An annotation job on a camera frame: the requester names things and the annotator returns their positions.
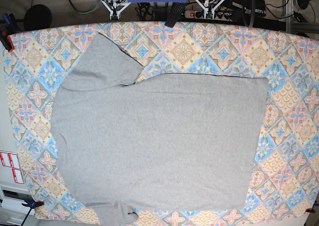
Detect grey T-shirt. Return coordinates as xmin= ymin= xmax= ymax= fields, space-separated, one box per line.
xmin=50 ymin=34 xmax=268 ymax=226

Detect black remote on table edge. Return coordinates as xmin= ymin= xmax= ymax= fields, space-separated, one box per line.
xmin=164 ymin=2 xmax=186 ymax=28

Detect white power strip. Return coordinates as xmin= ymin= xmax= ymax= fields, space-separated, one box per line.
xmin=184 ymin=10 xmax=232 ymax=21

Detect patterned tablecloth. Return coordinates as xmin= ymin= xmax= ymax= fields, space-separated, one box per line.
xmin=0 ymin=21 xmax=319 ymax=226

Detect black round stool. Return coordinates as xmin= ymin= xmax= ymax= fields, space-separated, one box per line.
xmin=23 ymin=4 xmax=52 ymax=31

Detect red white label stickers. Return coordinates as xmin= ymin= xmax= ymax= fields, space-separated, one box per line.
xmin=0 ymin=151 xmax=24 ymax=184

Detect blue orange clamp bottom-left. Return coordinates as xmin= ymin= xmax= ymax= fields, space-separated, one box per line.
xmin=21 ymin=200 xmax=44 ymax=209

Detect blue orange clamp top-left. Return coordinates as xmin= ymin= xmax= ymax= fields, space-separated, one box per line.
xmin=0 ymin=13 xmax=14 ymax=53

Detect orange clamp bottom-right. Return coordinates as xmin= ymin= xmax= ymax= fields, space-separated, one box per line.
xmin=306 ymin=208 xmax=315 ymax=213

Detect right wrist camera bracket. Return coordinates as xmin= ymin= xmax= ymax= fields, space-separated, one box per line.
xmin=100 ymin=0 xmax=131 ymax=20

